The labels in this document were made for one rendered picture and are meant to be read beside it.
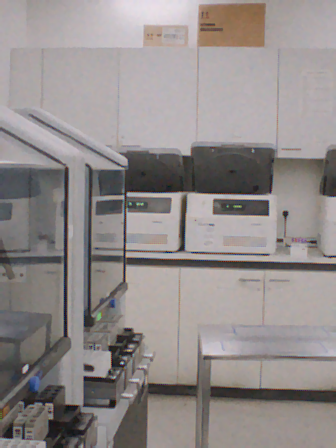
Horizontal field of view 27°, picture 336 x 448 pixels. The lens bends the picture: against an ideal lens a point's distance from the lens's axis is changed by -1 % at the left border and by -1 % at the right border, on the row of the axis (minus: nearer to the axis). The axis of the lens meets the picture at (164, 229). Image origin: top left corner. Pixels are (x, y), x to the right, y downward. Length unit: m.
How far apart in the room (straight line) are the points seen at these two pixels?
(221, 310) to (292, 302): 0.43
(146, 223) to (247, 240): 0.62
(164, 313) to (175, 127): 1.18
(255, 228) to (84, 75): 1.50
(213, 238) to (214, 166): 0.54
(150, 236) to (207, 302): 0.53
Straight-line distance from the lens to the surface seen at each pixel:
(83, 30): 5.07
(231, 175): 4.63
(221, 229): 4.24
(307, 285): 4.29
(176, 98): 4.56
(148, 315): 4.34
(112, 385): 1.98
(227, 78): 4.55
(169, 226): 4.25
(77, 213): 1.82
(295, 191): 4.87
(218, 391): 4.48
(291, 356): 2.28
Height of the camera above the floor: 1.39
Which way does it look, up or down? 5 degrees down
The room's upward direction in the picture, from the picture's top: 1 degrees clockwise
